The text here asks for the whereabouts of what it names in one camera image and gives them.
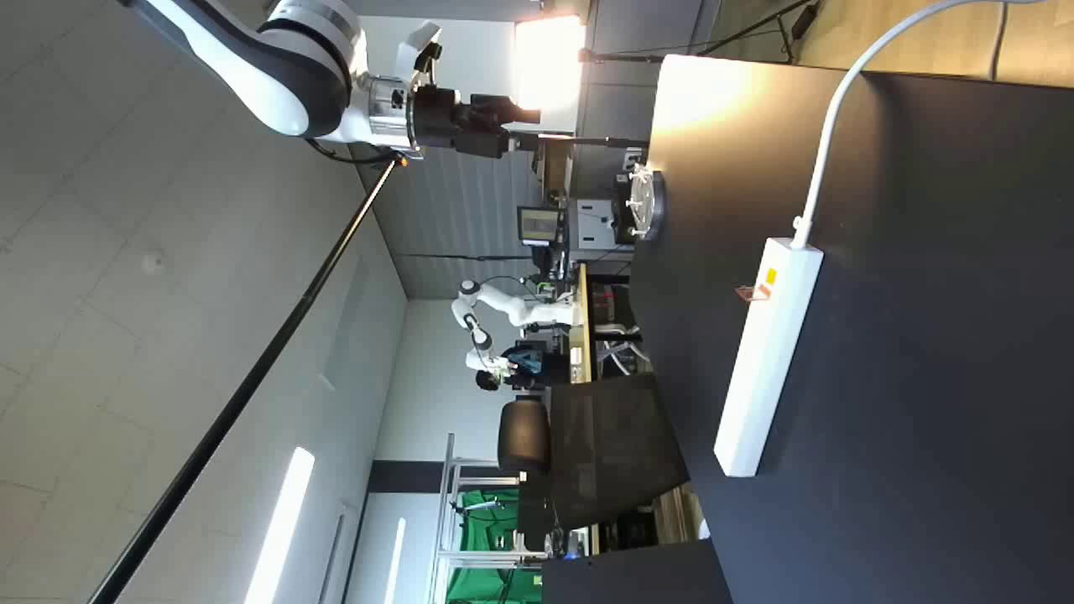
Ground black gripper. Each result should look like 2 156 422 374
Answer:
407 85 547 161

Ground white power strip adaptor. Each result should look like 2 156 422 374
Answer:
708 234 826 482

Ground computer monitor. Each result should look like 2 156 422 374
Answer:
518 206 563 253

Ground black office chair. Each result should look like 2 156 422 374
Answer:
494 397 552 478

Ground black divider panel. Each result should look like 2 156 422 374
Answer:
514 374 690 537

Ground long black pole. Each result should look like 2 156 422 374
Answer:
85 156 408 604

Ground round white ceiling detector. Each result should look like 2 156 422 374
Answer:
132 245 170 281

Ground green storage bins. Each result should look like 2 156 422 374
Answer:
444 482 549 604

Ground long ceiling light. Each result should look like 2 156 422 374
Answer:
378 514 408 604
241 444 317 604

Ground white power cable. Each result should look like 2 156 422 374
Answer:
789 0 975 248

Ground white metal rack frame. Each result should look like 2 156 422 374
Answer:
426 434 529 564

